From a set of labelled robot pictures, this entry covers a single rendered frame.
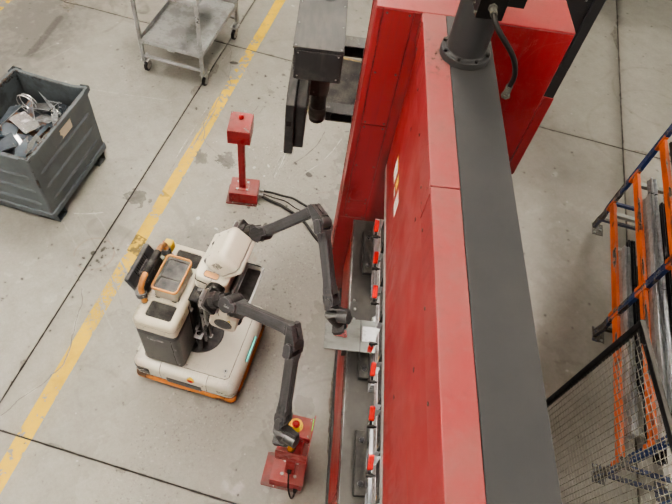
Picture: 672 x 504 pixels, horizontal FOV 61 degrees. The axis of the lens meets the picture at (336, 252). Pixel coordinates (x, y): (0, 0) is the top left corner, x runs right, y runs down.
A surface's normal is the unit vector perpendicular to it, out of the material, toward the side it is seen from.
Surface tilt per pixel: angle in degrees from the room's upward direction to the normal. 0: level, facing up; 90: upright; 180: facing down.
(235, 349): 0
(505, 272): 0
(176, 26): 0
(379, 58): 90
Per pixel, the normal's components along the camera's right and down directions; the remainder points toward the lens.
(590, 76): 0.11, -0.56
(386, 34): -0.06, 0.82
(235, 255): 0.73, -0.23
